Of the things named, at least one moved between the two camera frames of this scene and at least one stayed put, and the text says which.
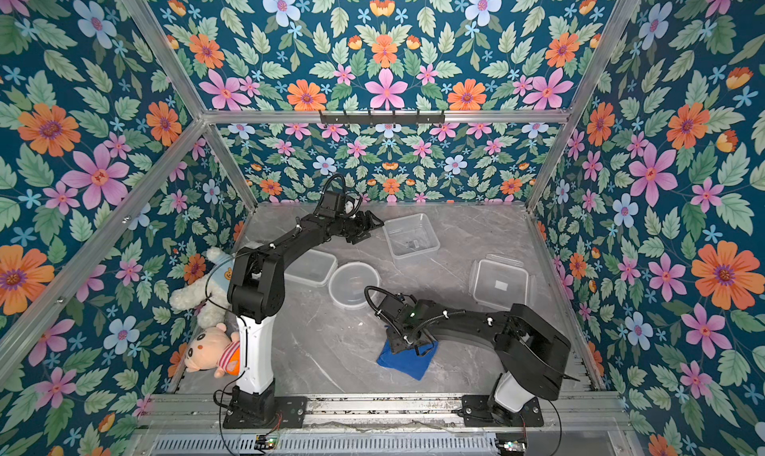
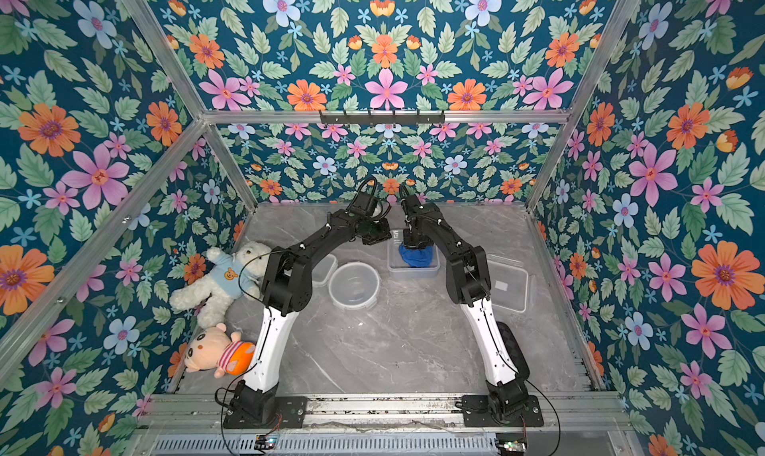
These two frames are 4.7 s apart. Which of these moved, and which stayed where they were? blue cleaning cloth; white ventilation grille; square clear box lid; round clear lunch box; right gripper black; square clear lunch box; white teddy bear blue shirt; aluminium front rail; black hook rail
Moved: square clear lunch box; right gripper black; blue cleaning cloth
Stayed: black hook rail; round clear lunch box; aluminium front rail; square clear box lid; white teddy bear blue shirt; white ventilation grille
